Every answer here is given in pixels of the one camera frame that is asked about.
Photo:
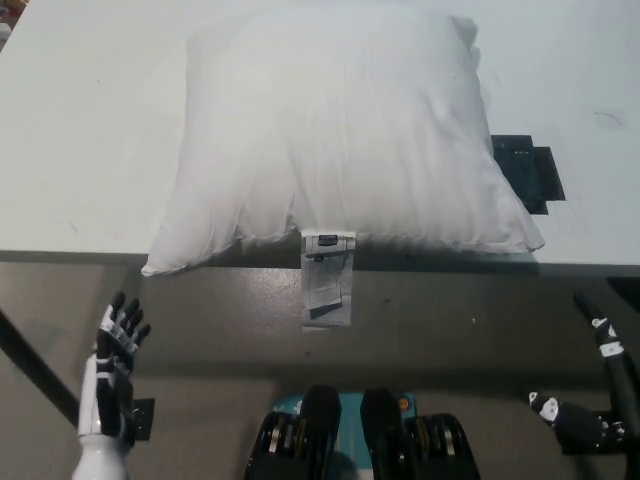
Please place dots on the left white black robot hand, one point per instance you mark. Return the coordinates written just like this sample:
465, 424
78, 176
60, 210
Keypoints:
107, 380

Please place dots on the white pillow with label tag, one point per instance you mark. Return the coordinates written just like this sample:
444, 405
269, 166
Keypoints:
330, 140

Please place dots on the black square floor marker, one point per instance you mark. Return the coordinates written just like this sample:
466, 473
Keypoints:
145, 420

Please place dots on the black marker patch on table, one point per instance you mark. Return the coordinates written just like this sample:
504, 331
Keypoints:
530, 170

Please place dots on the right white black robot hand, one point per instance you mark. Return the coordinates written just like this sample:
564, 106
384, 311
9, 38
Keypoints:
619, 385

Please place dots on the black diagonal table leg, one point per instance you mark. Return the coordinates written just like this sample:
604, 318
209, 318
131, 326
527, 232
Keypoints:
627, 287
35, 365

